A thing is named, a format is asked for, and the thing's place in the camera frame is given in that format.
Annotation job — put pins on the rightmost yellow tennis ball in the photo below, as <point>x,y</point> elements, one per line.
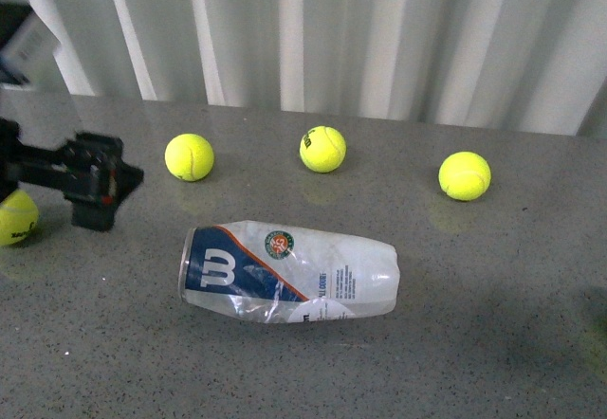
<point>464,176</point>

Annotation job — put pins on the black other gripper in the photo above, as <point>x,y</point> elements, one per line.
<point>88,170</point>

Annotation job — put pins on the black robot arm with label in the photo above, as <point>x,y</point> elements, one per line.
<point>25,42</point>

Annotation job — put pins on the yellow Wilson logo tennis ball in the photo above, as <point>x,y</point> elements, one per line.
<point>322,149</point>

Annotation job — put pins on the plain yellow tennis ball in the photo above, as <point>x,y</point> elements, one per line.
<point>189,157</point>

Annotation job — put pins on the white pleated curtain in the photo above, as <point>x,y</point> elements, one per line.
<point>526,65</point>

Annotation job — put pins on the clear Wilson tennis ball can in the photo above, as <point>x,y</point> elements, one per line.
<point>269,273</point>

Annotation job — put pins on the leftmost yellow tennis ball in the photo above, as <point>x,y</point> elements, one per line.
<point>19,217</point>

